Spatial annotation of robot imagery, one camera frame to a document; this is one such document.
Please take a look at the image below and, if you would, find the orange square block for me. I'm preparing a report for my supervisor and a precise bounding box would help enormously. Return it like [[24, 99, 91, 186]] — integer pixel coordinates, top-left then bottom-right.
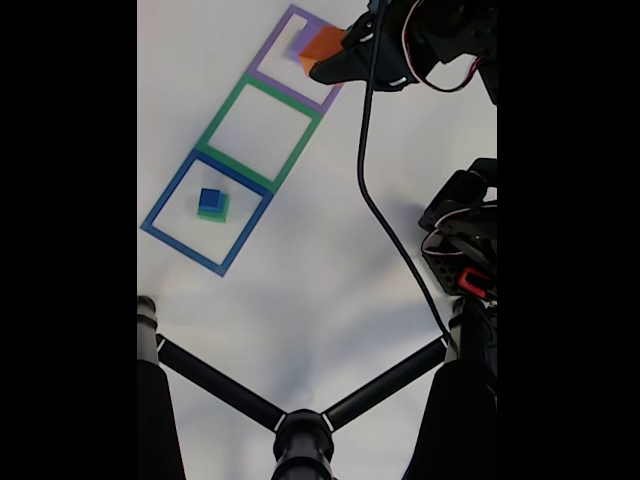
[[298, 25, 349, 77]]

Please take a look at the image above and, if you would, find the green cube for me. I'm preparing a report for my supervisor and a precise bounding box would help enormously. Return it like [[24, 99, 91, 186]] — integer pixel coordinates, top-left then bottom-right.
[[196, 194, 230, 222]]

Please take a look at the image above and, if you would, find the purple square block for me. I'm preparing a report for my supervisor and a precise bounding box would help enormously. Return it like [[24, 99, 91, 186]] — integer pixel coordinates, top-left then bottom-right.
[[286, 28, 315, 60]]

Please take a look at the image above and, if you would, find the red clamp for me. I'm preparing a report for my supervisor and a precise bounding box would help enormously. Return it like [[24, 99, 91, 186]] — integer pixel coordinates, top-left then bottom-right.
[[457, 267, 494, 296]]

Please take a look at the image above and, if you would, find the black tripod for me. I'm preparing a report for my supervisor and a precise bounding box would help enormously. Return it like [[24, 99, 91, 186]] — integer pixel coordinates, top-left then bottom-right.
[[137, 294, 498, 480]]

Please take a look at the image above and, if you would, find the red white gripper servo cable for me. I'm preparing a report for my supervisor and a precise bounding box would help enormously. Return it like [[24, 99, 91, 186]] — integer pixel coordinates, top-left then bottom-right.
[[402, 0, 485, 94]]

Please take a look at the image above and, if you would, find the purple square frame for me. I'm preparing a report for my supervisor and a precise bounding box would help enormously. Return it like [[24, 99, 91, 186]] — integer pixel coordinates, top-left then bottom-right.
[[247, 3, 351, 115]]

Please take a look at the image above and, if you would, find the thick black camera cable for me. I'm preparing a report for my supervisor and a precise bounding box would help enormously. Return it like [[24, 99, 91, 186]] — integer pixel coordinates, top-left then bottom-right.
[[355, 0, 459, 351]]

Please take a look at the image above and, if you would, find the green square frame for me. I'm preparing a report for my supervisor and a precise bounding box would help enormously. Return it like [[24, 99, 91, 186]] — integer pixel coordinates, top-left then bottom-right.
[[194, 74, 324, 194]]

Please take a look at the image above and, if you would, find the red white base servo cable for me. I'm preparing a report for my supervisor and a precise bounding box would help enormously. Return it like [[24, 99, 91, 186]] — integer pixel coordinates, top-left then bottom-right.
[[421, 200, 498, 257]]

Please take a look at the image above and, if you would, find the blue square frame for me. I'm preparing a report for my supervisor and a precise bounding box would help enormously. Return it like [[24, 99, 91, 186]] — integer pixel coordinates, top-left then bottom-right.
[[139, 148, 275, 278]]

